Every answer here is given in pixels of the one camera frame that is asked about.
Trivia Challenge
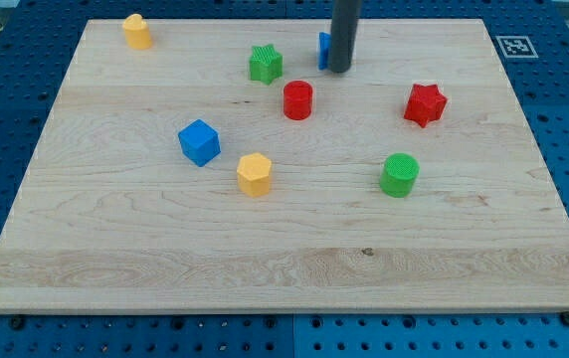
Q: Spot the red star block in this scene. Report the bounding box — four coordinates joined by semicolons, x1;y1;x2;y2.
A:
403;84;448;128

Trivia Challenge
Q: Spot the blue triangle block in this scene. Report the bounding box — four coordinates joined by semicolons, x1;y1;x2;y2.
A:
317;32;331;71

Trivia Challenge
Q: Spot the green cylinder block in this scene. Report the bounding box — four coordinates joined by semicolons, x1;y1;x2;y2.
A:
379;152;420;198

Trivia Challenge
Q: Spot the green star block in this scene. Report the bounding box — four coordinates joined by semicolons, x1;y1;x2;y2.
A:
249;44;283;85

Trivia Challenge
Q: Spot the white fiducial marker tag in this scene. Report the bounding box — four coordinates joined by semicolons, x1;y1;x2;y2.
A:
495;35;538;59

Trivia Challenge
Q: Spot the black bolt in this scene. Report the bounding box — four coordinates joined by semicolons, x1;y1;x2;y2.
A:
9;315;26;331
559;311;569;327

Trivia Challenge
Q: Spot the black bolt front right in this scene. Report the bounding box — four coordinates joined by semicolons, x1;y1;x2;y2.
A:
559;311;569;327

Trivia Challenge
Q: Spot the yellow hexagon block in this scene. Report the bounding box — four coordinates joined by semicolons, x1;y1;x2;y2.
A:
237;152;272;197

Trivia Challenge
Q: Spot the yellow heart block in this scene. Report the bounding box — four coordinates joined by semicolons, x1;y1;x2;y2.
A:
121;13;153;50

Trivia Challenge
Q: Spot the blue cube block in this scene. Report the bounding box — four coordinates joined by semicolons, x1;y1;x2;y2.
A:
177;119;221;167

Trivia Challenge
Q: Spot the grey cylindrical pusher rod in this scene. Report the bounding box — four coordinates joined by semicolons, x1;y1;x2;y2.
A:
328;0;363;74

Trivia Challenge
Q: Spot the black bolt front left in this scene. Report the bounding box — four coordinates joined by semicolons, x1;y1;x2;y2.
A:
9;315;26;331

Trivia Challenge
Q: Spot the red cylinder block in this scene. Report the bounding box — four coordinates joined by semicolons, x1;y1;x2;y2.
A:
284;81;313;120

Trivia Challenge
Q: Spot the wooden board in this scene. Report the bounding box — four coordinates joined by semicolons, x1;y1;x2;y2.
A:
0;19;569;315

